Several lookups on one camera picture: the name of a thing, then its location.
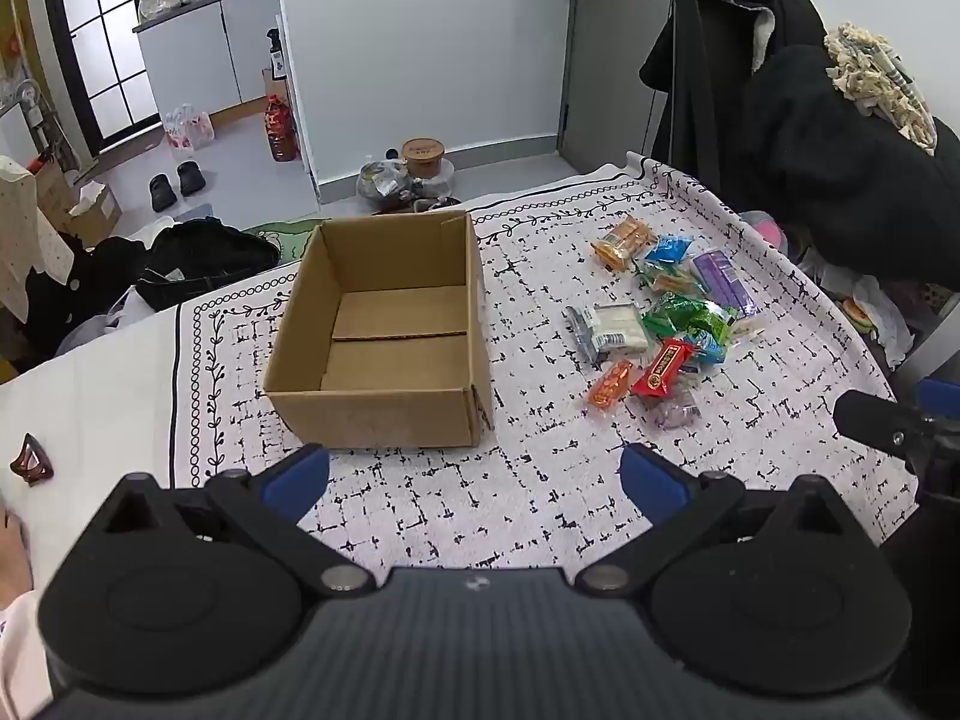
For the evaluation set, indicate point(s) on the black slipper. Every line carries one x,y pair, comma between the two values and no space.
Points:
191,178
163,193

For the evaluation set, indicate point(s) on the black garment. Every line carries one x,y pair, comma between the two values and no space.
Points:
82,285

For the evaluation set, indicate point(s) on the clear plastic trash bag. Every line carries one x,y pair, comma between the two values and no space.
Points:
379,178

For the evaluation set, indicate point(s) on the printed white blanket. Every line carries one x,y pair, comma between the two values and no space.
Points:
540,480

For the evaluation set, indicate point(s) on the white plastic bag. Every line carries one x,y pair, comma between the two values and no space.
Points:
892,322

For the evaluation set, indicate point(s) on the black pants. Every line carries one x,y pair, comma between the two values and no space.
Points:
210,247

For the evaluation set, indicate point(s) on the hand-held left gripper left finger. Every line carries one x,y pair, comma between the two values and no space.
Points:
300,476

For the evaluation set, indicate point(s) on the beige shaggy cloth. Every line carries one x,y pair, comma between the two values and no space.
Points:
877,82

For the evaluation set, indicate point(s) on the red and gold snack packet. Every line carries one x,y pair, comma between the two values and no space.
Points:
664,367

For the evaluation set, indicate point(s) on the white standing fan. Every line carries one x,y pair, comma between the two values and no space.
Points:
22,101

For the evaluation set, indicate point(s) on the hamburger toy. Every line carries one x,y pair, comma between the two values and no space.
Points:
861,313

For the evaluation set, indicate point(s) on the dark green snack packet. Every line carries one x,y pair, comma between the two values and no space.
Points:
679,315

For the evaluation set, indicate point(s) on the white rice cake packet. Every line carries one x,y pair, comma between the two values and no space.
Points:
611,326

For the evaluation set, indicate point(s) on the open cardboard box with paper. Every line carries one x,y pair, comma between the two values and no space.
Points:
90,217

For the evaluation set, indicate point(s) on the pink plush item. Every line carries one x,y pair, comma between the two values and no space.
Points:
766,231

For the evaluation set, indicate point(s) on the white cabinet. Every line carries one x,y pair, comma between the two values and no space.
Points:
202,52

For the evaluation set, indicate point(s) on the purple snack packet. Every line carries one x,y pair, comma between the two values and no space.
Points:
720,281

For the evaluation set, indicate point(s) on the clear pink snack packet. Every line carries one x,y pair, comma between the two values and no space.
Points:
675,414

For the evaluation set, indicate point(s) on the small orange snack packet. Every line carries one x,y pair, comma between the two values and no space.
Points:
609,385

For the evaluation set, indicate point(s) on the black framed glass door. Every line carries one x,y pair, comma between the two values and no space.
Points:
97,30

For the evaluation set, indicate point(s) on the pack of water bottles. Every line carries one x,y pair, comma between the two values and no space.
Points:
189,126

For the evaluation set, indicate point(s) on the red oil jug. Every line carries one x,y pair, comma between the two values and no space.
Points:
280,127

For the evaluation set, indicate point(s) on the green frog floor mat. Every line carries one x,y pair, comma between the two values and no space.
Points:
289,236

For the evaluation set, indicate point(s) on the white dotted garment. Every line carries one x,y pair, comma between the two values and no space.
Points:
22,225

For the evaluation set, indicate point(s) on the black chair backrest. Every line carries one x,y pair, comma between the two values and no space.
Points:
709,90

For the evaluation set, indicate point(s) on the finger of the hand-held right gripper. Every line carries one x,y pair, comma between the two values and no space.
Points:
941,396
877,424

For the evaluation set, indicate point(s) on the orange cracker packet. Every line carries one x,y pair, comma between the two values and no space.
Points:
622,240

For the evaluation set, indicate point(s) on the light blue snack packet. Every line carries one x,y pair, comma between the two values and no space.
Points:
709,352

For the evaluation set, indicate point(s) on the grey metal cabinet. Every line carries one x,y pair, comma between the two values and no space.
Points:
622,52

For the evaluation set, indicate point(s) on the black coat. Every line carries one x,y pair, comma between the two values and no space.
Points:
825,150

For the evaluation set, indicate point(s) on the brown cardboard box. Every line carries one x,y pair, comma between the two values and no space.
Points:
375,420

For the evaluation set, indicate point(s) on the clear plastic container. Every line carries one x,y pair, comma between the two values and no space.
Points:
442,180

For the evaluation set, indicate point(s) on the black spray bottle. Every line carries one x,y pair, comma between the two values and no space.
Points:
277,56

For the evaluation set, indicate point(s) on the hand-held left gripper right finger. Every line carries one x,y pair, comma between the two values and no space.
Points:
652,480

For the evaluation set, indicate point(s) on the white bed sheet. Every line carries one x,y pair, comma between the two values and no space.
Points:
90,405

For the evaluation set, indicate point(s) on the dark red hair clip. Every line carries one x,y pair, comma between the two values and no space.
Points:
30,459

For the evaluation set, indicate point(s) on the brown instant noodle cup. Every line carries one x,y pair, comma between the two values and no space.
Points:
422,156

